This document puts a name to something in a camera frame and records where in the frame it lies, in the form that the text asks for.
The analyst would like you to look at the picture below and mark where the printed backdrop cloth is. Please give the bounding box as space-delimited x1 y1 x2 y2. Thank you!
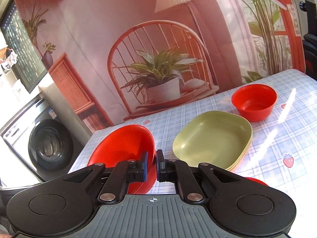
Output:
14 0 306 132

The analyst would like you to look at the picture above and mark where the red bowl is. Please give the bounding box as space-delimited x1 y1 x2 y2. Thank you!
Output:
232 84 277 122
88 124 156 195
245 177 268 186

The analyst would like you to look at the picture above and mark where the green plate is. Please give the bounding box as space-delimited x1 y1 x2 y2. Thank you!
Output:
222 133 253 171
173 111 253 171

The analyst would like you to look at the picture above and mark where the washing machine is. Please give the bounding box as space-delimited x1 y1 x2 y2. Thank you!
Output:
1 96 83 182

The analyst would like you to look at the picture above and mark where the plaid tablecloth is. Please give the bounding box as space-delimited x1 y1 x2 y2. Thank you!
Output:
68 69 317 238

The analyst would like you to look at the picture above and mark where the black exercise bike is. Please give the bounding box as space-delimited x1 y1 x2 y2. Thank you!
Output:
299 0 316 80

